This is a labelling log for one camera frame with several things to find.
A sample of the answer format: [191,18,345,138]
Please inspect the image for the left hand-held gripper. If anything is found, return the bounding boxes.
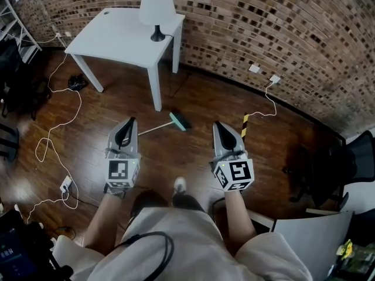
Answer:
[104,116,142,190]

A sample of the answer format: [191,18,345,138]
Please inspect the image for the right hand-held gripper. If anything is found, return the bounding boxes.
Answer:
[209,121,255,193]

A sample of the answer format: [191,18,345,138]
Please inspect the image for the green broom with metal handle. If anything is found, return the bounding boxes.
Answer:
[137,111,192,136]

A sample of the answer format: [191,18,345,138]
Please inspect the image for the person's right forearm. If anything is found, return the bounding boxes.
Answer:
[224,189,258,256]

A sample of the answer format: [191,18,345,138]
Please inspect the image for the person's left forearm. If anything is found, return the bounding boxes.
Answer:
[83,192,125,256]

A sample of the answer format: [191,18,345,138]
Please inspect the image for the patterned wristband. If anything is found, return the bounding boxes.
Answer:
[103,186,127,199]

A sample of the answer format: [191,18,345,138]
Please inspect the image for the person's right shoe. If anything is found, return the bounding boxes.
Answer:
[172,176,188,197]

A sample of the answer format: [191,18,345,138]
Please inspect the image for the white power strip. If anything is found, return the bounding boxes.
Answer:
[60,176,73,193]

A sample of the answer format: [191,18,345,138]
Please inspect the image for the person's black trousers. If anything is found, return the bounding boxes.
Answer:
[171,193,206,214]

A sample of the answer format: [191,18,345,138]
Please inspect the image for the black plastic bag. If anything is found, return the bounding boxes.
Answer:
[67,73,88,92]

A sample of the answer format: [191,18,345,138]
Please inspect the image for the black office chair with headrest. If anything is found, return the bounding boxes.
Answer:
[5,77,53,121]
[0,41,27,78]

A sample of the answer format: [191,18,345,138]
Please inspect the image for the black mesh office chair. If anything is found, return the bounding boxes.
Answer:
[282,129,375,210]

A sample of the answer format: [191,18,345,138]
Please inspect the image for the white square table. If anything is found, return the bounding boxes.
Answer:
[64,6,186,112]

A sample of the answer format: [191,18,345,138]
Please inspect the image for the person's beige shirt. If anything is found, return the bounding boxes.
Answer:
[51,206,313,281]

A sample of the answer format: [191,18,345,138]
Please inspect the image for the grey desk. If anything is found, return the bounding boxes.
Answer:
[272,211,355,281]

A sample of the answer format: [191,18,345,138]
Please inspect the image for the white table lamp black base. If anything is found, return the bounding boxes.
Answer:
[138,0,177,43]

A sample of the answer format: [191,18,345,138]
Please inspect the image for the black tablet with screen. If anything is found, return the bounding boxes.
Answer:
[0,209,74,281]

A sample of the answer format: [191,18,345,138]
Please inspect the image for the white metal shelf rack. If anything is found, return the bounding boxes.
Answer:
[0,0,43,64]

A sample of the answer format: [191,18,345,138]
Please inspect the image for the small yellow object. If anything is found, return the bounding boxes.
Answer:
[336,238,354,260]

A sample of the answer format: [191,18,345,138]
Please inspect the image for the long white floor cable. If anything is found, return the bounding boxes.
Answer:
[27,33,83,224]

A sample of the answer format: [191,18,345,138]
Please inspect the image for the thin white wall cable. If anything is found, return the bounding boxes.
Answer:
[247,82,278,118]

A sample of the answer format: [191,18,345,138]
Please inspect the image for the black lamp cable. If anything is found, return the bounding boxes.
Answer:
[162,33,193,99]

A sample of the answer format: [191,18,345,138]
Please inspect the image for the black chest cable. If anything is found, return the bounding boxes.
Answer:
[114,231,175,281]

